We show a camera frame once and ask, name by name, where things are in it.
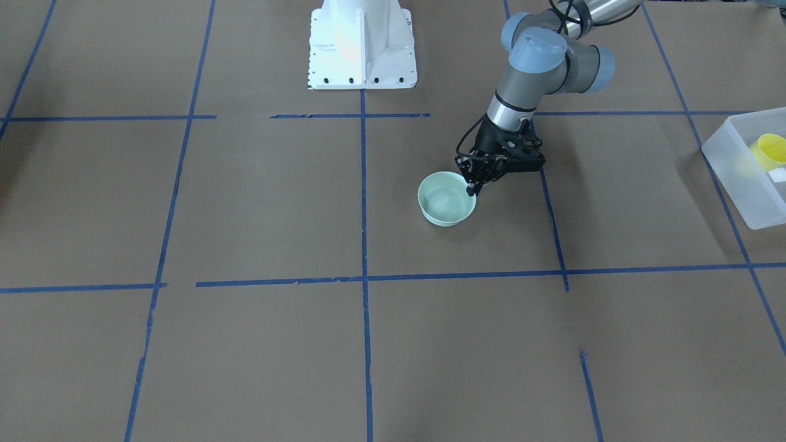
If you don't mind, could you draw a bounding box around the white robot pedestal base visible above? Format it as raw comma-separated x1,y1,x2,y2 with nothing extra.
307,1,418,90

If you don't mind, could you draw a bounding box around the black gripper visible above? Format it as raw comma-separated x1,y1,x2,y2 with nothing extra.
454,115,547,198

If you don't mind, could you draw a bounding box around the white label sticker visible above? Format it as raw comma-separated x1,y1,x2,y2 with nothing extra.
768,167,786,184

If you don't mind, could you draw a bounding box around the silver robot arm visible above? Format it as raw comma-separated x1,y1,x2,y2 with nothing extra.
454,1,641,196

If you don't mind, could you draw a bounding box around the yellow plastic cup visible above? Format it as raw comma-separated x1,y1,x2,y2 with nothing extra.
749,133,785,173

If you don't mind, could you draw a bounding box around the translucent plastic storage box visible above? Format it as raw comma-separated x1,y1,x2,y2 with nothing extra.
701,108,785,230

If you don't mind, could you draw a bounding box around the mint green bowl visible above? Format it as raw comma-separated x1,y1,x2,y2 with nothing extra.
416,171,477,227

